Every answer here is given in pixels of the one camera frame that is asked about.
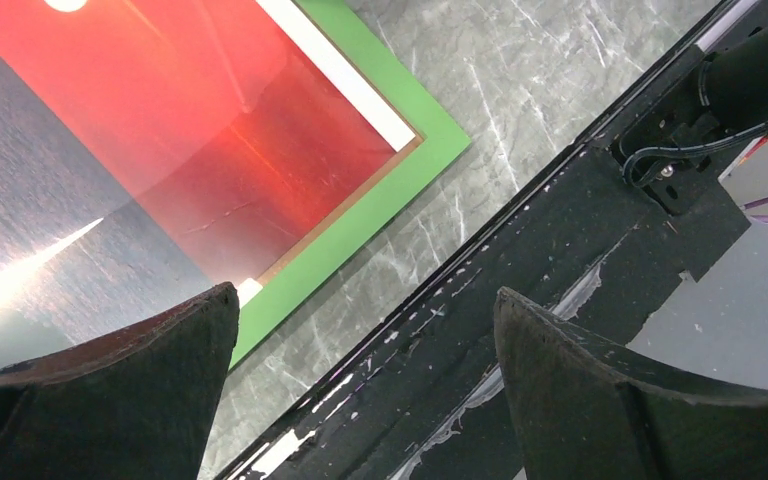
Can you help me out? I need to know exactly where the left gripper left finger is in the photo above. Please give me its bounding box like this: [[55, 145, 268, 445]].
[[0, 282, 240, 479]]

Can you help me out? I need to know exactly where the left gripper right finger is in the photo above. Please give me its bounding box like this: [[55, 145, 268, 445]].
[[494, 287, 768, 479]]

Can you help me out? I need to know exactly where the green wooden photo frame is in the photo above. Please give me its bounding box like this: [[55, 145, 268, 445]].
[[231, 1, 471, 366]]

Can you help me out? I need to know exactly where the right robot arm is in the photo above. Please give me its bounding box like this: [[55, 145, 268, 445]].
[[697, 27, 768, 132]]

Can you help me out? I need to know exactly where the red sunset photo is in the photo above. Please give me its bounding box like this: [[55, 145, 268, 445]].
[[0, 1, 425, 368]]

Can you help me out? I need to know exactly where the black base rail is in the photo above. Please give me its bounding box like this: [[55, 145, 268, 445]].
[[219, 1, 768, 479]]

